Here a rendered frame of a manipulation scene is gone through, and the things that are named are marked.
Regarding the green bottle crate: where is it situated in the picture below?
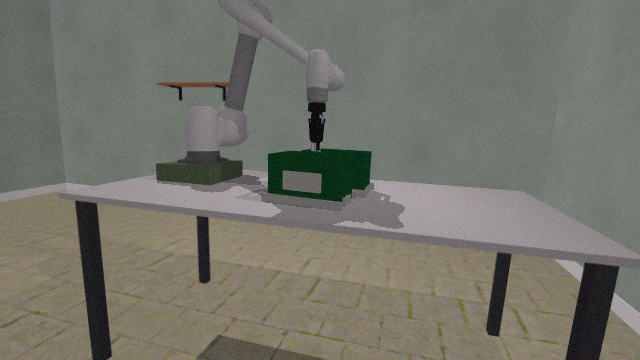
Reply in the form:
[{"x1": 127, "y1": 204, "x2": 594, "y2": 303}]
[
  {"x1": 268, "y1": 151, "x2": 354, "y2": 202},
  {"x1": 309, "y1": 148, "x2": 372, "y2": 190}
]

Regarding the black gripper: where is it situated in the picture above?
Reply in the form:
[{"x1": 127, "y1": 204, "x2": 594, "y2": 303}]
[{"x1": 308, "y1": 102, "x2": 326, "y2": 152}]

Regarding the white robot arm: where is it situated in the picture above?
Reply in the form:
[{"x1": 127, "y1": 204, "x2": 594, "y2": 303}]
[{"x1": 177, "y1": 0, "x2": 345, "y2": 164}]

